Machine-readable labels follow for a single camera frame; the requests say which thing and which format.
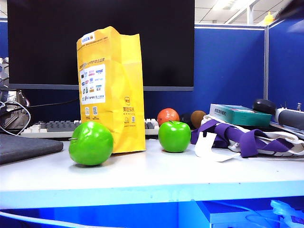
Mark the black computer monitor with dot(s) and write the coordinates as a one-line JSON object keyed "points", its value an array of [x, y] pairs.
{"points": [[47, 47]]}

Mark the large green apple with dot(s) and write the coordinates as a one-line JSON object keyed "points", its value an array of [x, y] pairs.
{"points": [[91, 145]]}

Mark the white grey keyboard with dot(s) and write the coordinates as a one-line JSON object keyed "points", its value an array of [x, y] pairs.
{"points": [[52, 128]]}

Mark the brown kiwi fruit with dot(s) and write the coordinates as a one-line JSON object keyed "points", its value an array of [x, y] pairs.
{"points": [[198, 117]]}

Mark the dark grey felt pad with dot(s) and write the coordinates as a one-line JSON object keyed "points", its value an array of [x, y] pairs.
{"points": [[26, 147]]}

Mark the purple white tote bag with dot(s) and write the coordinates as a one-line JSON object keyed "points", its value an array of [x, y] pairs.
{"points": [[247, 140]]}

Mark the orange fruit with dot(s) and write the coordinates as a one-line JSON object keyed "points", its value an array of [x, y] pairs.
{"points": [[168, 115]]}

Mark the blue office partition panel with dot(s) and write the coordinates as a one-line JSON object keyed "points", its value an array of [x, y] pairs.
{"points": [[228, 66], [286, 71]]}

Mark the yellow rubber duck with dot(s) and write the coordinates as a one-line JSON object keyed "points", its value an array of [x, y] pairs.
{"points": [[268, 18]]}

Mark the silver metallic object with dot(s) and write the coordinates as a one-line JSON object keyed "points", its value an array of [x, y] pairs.
{"points": [[13, 97]]}

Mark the clear plastic bag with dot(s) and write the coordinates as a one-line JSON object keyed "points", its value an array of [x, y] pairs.
{"points": [[288, 212]]}

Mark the teal white box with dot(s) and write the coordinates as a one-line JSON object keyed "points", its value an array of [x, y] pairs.
{"points": [[242, 116]]}

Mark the yellow paper bag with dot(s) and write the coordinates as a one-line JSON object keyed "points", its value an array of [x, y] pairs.
{"points": [[118, 95]]}

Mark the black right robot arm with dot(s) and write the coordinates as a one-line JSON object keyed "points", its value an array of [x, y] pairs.
{"points": [[293, 9]]}

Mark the small green apple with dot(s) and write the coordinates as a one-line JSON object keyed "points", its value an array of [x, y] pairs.
{"points": [[174, 137]]}

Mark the black computer mouse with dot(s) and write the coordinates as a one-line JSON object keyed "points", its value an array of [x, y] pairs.
{"points": [[264, 106]]}

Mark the grey white cylindrical device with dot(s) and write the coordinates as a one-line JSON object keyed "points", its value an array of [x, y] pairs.
{"points": [[291, 117]]}

